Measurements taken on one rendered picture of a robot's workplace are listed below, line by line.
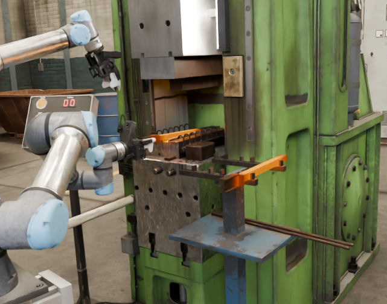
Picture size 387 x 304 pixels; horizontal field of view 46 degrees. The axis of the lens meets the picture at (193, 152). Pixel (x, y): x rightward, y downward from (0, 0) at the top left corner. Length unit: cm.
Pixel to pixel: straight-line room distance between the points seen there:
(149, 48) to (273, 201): 87
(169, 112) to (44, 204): 138
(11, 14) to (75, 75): 206
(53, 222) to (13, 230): 9
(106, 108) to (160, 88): 437
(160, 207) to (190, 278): 35
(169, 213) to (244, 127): 51
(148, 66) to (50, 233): 116
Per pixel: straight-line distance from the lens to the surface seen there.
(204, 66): 219
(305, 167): 234
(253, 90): 197
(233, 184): 145
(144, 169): 213
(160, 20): 206
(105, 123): 673
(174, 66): 201
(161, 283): 236
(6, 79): 1147
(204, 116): 253
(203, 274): 211
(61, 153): 133
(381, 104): 711
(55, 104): 241
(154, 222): 217
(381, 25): 708
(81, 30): 175
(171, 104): 242
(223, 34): 199
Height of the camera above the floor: 136
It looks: 12 degrees down
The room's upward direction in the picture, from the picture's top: 3 degrees counter-clockwise
